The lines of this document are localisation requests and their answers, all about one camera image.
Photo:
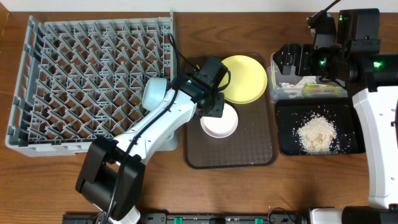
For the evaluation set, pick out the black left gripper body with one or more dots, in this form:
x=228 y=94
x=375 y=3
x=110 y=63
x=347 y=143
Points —
x=214 y=106

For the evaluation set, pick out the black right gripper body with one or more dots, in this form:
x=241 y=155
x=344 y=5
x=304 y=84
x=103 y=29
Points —
x=321 y=63

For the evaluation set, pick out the pink white bowl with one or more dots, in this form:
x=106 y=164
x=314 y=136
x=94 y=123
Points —
x=221 y=127

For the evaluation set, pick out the yellow orange snack wrapper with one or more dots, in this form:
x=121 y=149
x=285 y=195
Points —
x=322 y=89

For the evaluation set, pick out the yellow round plate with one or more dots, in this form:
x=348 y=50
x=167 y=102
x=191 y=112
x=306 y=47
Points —
x=248 y=79

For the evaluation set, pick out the light blue bowl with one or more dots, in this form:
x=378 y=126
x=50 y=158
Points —
x=154 y=93

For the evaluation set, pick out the rice food scraps pile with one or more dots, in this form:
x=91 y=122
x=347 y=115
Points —
x=317 y=135

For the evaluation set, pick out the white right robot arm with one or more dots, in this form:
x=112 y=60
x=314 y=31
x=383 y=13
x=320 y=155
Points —
x=346 y=51

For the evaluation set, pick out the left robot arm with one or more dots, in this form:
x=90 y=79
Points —
x=113 y=171

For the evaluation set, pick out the clear plastic waste bin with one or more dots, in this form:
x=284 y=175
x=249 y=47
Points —
x=285 y=87

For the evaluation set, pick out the black waste tray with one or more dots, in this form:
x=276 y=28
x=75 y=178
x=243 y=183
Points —
x=338 y=110

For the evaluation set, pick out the grey dishwasher rack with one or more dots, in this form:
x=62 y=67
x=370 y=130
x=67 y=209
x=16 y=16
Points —
x=78 y=80

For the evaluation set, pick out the brown serving tray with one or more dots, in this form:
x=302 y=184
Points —
x=251 y=144

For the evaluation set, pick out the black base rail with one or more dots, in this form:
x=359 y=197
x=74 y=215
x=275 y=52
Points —
x=276 y=218

